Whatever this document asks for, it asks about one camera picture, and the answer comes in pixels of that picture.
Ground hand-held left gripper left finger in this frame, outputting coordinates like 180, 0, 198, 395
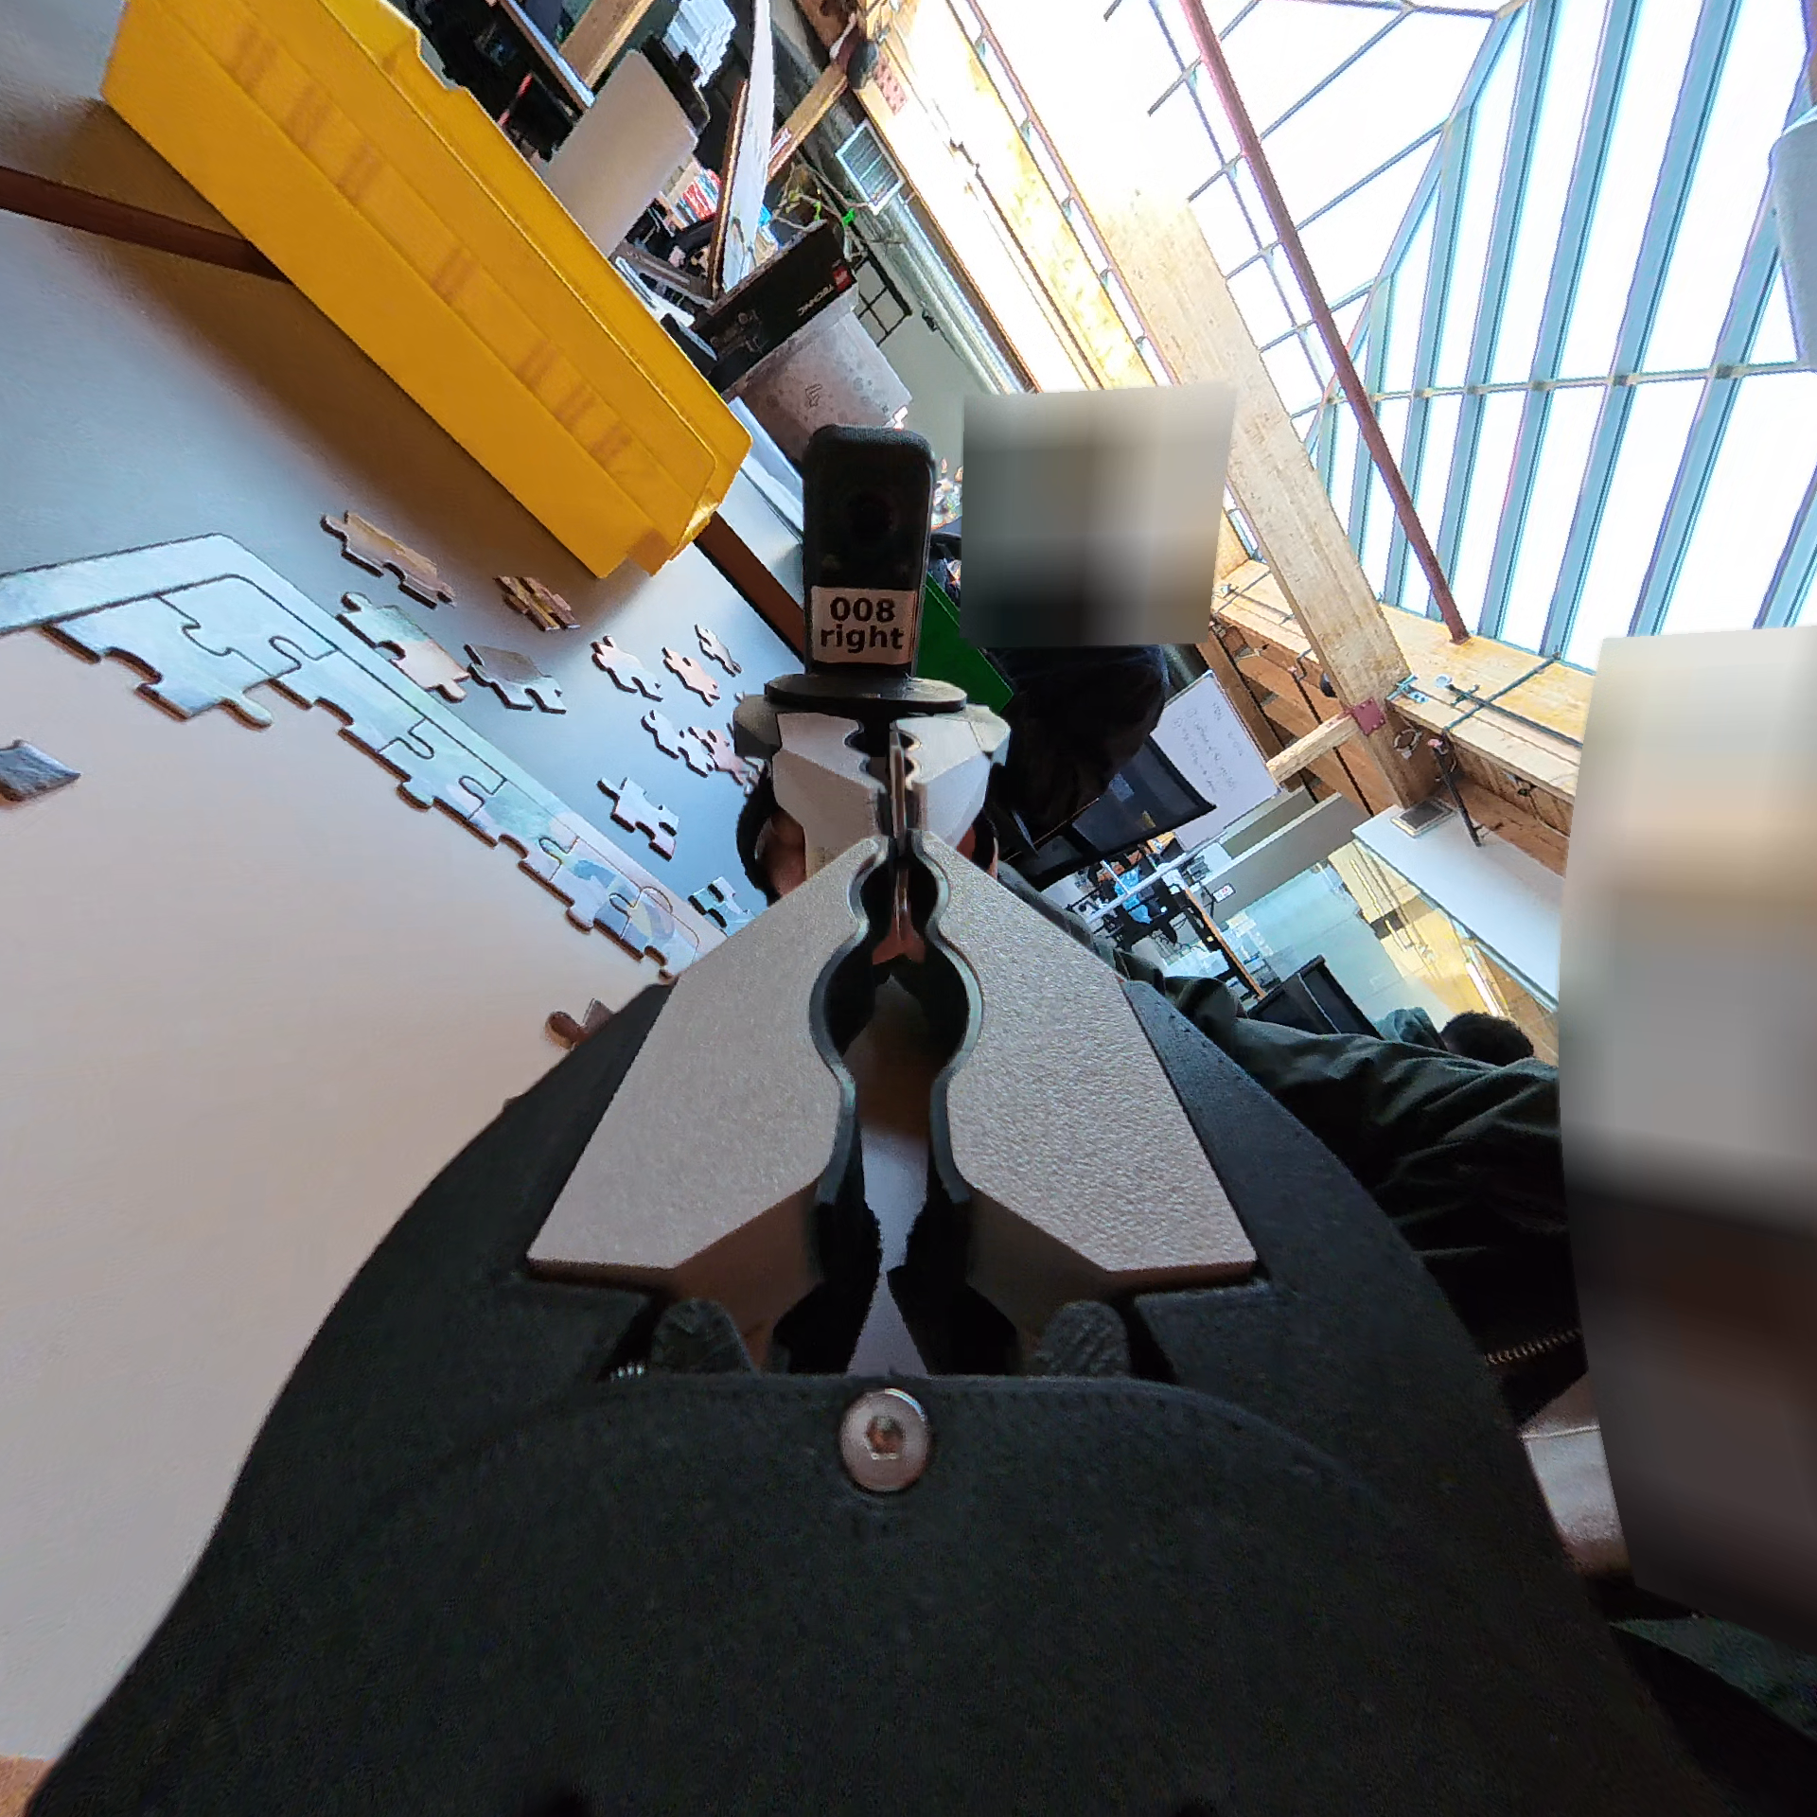
526, 838, 895, 1344

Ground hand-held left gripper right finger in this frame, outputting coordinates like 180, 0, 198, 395
906, 831, 1257, 1344

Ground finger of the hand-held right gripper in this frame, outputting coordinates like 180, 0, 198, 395
771, 713, 894, 868
904, 710, 1013, 845

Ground green brown jigsaw piece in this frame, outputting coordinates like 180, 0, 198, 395
867, 732, 927, 970

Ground partly assembled jigsaw puzzle board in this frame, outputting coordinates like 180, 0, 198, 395
0, 532, 726, 1762

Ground puzzle pieces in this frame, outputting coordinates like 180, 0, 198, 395
319, 511, 753, 939

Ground yellow plastic bin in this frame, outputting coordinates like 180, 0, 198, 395
102, 0, 753, 582

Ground person's right hand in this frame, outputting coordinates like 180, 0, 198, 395
738, 781, 822, 906

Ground green box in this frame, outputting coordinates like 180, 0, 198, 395
922, 575, 1016, 713

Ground black printed carton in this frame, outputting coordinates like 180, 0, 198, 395
692, 228, 864, 395

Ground whiteboard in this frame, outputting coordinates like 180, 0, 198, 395
1149, 670, 1279, 812

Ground wooden pillar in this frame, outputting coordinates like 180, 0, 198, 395
1092, 185, 1414, 713

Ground pale grey chair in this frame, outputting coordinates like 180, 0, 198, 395
545, 48, 702, 257

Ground red metal pipe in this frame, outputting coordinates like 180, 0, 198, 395
1178, 0, 1471, 644

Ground wooden window ledge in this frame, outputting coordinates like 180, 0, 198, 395
1212, 561, 1598, 875

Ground large window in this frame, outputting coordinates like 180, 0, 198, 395
977, 0, 1817, 670

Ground light grey table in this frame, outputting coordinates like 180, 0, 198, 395
0, 0, 242, 236

